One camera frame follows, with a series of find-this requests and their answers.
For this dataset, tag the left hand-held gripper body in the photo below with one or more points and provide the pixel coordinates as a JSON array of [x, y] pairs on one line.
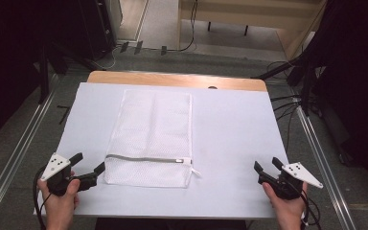
[[56, 166]]

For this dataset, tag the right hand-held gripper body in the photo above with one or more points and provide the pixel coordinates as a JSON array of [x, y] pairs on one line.
[[295, 179]]

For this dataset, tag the white mesh laundry bag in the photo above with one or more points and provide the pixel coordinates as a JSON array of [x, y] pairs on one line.
[[155, 134]]

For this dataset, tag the person's right hand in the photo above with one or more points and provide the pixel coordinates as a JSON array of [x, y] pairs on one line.
[[286, 209]]

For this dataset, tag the person's left hand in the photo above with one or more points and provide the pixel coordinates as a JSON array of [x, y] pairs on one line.
[[59, 204]]

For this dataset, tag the white table cover sheet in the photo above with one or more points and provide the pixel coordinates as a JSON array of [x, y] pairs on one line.
[[233, 137]]

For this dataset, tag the black floor tape mark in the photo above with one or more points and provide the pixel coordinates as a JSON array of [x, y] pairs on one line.
[[64, 114]]

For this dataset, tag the person's dark clothing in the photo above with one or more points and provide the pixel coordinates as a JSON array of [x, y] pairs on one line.
[[172, 224]]

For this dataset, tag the black curtain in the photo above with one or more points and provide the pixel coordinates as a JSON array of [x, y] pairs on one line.
[[9, 64], [354, 80]]

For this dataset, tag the wooden table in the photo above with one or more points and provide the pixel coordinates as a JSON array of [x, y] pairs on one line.
[[172, 79]]

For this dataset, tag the black tape strip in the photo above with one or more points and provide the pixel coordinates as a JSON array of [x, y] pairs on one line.
[[124, 47], [138, 47]]

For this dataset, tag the black cabinet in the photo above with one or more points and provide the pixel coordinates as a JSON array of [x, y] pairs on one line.
[[96, 28]]

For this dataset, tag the light wooden bench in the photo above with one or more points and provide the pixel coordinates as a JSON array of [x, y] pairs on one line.
[[249, 12]]

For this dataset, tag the metal floor rail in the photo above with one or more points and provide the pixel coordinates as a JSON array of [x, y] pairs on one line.
[[16, 150], [324, 169]]

